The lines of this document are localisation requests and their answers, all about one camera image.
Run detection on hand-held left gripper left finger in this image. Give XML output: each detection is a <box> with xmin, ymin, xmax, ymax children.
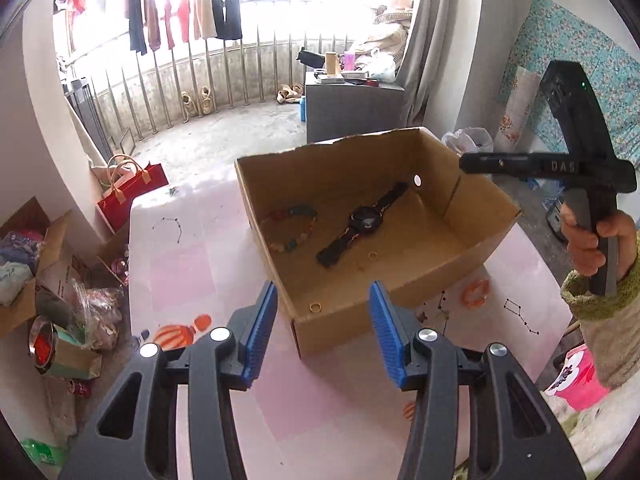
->
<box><xmin>57</xmin><ymin>280</ymin><xmax>279</xmax><ymax>480</ymax></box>

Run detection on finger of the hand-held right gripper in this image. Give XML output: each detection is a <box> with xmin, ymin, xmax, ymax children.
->
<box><xmin>459</xmin><ymin>151</ymin><xmax>543</xmax><ymax>178</ymax></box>

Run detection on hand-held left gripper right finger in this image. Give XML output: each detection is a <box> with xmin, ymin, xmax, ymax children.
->
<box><xmin>368</xmin><ymin>281</ymin><xmax>586</xmax><ymax>480</ymax></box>

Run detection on brown cardboard box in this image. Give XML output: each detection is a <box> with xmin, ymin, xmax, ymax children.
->
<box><xmin>235</xmin><ymin>127</ymin><xmax>522</xmax><ymax>360</ymax></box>

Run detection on black pink smartwatch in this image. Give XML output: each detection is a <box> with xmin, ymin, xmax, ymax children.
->
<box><xmin>316</xmin><ymin>181</ymin><xmax>410</xmax><ymax>267</ymax></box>

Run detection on person's right forearm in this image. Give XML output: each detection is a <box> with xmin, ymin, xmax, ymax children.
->
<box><xmin>560</xmin><ymin>255</ymin><xmax>640</xmax><ymax>391</ymax></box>

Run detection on person's right hand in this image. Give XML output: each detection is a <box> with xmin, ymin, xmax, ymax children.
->
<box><xmin>560</xmin><ymin>202</ymin><xmax>640</xmax><ymax>282</ymax></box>

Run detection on white plastic bag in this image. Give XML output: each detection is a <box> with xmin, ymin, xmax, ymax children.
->
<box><xmin>442</xmin><ymin>127</ymin><xmax>494</xmax><ymax>157</ymax></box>

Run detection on floral paper roll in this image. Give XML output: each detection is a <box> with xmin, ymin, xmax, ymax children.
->
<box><xmin>495</xmin><ymin>67</ymin><xmax>541</xmax><ymax>153</ymax></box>

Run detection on teal floral cloth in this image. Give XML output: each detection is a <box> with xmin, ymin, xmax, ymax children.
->
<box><xmin>500</xmin><ymin>0</ymin><xmax>640</xmax><ymax>166</ymax></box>

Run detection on black box appliance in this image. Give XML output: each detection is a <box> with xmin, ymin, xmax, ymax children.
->
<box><xmin>544</xmin><ymin>199</ymin><xmax>567</xmax><ymax>239</ymax></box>

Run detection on grey curtain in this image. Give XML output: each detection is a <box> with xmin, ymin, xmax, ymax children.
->
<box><xmin>395</xmin><ymin>0</ymin><xmax>483</xmax><ymax>128</ymax></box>

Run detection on pale plastic bag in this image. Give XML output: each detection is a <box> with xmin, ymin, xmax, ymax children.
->
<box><xmin>360</xmin><ymin>52</ymin><xmax>397</xmax><ymax>82</ymax></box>

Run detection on grey cabinet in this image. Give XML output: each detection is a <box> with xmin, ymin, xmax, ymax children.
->
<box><xmin>305</xmin><ymin>71</ymin><xmax>407</xmax><ymax>143</ymax></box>

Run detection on clear plastic bag of scraps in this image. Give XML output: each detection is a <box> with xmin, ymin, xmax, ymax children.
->
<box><xmin>70</xmin><ymin>280</ymin><xmax>124</xmax><ymax>351</ymax></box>

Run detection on pile of beige cloths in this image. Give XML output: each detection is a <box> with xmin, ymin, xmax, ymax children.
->
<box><xmin>360</xmin><ymin>5</ymin><xmax>416</xmax><ymax>61</ymax></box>

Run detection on red gift bag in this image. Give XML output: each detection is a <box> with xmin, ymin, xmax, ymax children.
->
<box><xmin>92</xmin><ymin>155</ymin><xmax>169</xmax><ymax>233</ymax></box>

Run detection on pink floral blanket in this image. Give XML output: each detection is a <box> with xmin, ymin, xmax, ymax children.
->
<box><xmin>545</xmin><ymin>344</ymin><xmax>609</xmax><ymax>411</ymax></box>

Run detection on steel bowl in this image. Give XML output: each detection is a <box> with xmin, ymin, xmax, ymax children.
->
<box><xmin>27</xmin><ymin>316</ymin><xmax>57</xmax><ymax>374</ymax></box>

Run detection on white fluffy blanket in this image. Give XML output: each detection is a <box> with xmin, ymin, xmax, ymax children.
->
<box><xmin>545</xmin><ymin>395</ymin><xmax>640</xmax><ymax>476</ymax></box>

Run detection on open cardboard carton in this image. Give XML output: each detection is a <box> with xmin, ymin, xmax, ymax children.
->
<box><xmin>0</xmin><ymin>197</ymin><xmax>73</xmax><ymax>338</ymax></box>

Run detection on pair of white shoes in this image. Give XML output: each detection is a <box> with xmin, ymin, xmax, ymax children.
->
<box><xmin>181</xmin><ymin>87</ymin><xmax>214</xmax><ymax>116</ymax></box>

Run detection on green plastic bottle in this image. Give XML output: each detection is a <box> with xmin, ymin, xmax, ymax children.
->
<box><xmin>22</xmin><ymin>437</ymin><xmax>67</xmax><ymax>467</ymax></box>

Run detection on metal balcony railing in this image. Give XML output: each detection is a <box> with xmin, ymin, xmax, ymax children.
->
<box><xmin>65</xmin><ymin>25</ymin><xmax>361</xmax><ymax>147</ymax></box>

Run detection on black folded rack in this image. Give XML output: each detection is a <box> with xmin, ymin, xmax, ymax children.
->
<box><xmin>62</xmin><ymin>76</ymin><xmax>114</xmax><ymax>161</ymax></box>

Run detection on row of hanging clothes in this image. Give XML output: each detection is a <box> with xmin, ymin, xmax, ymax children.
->
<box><xmin>55</xmin><ymin>0</ymin><xmax>281</xmax><ymax>56</ymax></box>

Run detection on orange bracelet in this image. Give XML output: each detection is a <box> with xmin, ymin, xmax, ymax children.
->
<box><xmin>460</xmin><ymin>279</ymin><xmax>490</xmax><ymax>307</ymax></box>

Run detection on colourful bead bracelet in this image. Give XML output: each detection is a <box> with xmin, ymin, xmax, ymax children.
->
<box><xmin>260</xmin><ymin>203</ymin><xmax>318</xmax><ymax>255</ymax></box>

